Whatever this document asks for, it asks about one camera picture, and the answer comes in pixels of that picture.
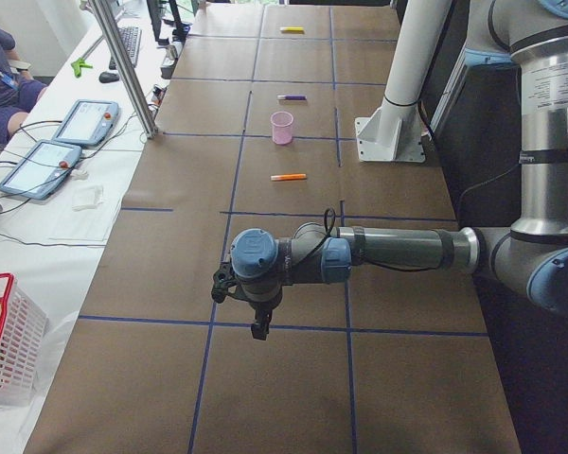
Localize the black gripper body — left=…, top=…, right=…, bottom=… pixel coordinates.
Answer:
left=241, top=283, right=282, bottom=313

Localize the orange marker pen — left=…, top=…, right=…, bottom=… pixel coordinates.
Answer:
left=270, top=173, right=307, bottom=182

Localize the purple marker pen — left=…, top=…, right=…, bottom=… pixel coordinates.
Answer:
left=276, top=95, right=307, bottom=101

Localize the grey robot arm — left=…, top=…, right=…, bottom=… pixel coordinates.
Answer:
left=212, top=1, right=568, bottom=340

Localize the pink mesh pen holder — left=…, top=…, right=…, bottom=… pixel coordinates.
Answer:
left=270, top=111, right=294, bottom=146

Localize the crumpled white tissue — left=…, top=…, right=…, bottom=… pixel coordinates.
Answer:
left=72, top=185, right=103, bottom=211

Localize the white pillar with base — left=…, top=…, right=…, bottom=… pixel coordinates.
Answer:
left=355, top=0, right=452, bottom=163

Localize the red white plastic basket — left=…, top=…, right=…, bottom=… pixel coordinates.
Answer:
left=0, top=273, right=47, bottom=407

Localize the upper teach pendant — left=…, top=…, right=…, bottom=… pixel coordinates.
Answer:
left=52, top=99, right=119, bottom=147

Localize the teach pendant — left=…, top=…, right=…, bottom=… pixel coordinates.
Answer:
left=0, top=140, right=82, bottom=201
left=52, top=99, right=119, bottom=147

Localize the lower teach pendant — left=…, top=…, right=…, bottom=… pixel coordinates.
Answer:
left=0, top=140, right=82, bottom=201

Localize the black computer mouse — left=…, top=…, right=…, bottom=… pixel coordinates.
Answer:
left=98, top=71, right=120, bottom=84

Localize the black keyboard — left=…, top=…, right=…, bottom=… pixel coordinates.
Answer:
left=118, top=26, right=142, bottom=67

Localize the green clamp tool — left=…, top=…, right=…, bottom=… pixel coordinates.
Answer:
left=70, top=58, right=94, bottom=78

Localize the seated person in blue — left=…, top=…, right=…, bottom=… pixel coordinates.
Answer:
left=0, top=28, right=47, bottom=146

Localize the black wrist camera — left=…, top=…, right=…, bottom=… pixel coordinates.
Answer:
left=211, top=262, right=238, bottom=304

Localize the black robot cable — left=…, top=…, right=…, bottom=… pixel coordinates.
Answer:
left=283, top=207, right=455, bottom=273

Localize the aluminium frame post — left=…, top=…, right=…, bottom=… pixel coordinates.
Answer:
left=88, top=0, right=158, bottom=139

